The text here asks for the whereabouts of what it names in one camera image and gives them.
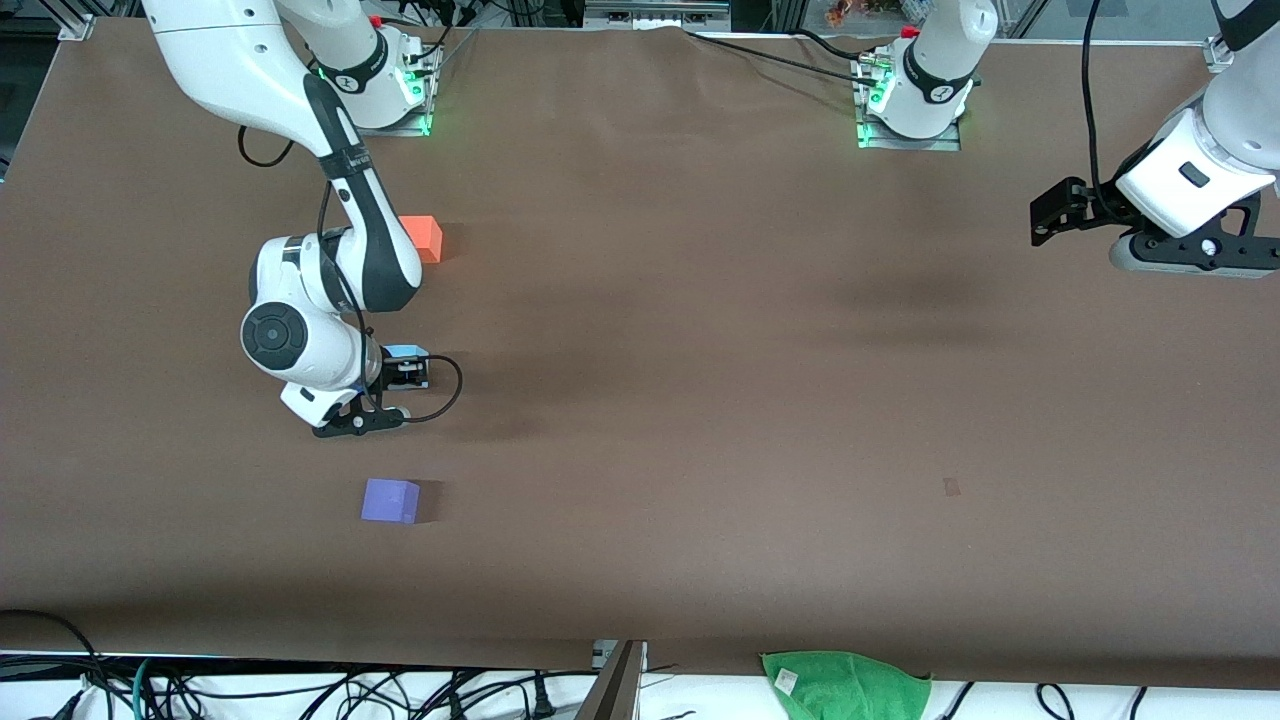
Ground purple foam block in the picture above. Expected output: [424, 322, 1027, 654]
[361, 478, 421, 524]

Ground orange foam block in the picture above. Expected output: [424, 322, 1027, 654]
[398, 215, 443, 264]

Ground brown table cover sheet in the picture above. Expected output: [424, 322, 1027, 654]
[0, 18, 1280, 691]

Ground colourful small toys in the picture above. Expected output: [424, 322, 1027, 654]
[825, 0, 906, 27]

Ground grey metal bar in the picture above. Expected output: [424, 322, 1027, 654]
[575, 640, 647, 720]

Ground green towel cloth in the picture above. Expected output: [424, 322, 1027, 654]
[760, 650, 933, 720]

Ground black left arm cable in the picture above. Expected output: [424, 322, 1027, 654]
[1081, 0, 1116, 221]

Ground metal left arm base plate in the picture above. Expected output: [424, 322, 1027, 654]
[855, 52, 963, 152]

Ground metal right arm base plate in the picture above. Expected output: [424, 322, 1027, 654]
[328, 40, 437, 137]

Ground short black table cable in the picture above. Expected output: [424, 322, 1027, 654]
[788, 28, 871, 63]

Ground long black table cable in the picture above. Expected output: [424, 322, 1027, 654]
[683, 28, 881, 89]

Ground thick black looped cable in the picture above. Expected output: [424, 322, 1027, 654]
[0, 609, 104, 720]

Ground aluminium frame rail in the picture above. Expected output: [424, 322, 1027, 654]
[585, 0, 731, 31]

